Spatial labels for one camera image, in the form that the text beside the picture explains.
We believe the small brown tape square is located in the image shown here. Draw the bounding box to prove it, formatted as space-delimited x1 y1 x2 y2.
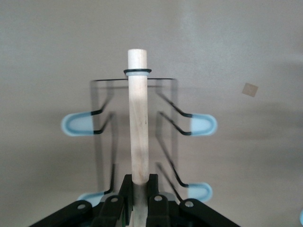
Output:
241 82 259 98

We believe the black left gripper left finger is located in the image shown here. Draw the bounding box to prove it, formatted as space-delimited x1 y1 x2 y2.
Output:
28 174 133 227

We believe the black wire cup holder rack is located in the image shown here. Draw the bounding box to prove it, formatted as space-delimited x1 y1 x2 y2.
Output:
61 48 218 227

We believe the brown table cover sheet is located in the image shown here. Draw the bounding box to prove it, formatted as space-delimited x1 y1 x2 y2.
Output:
0 0 303 227

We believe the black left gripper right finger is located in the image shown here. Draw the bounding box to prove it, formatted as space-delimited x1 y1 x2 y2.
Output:
146 174 240 227

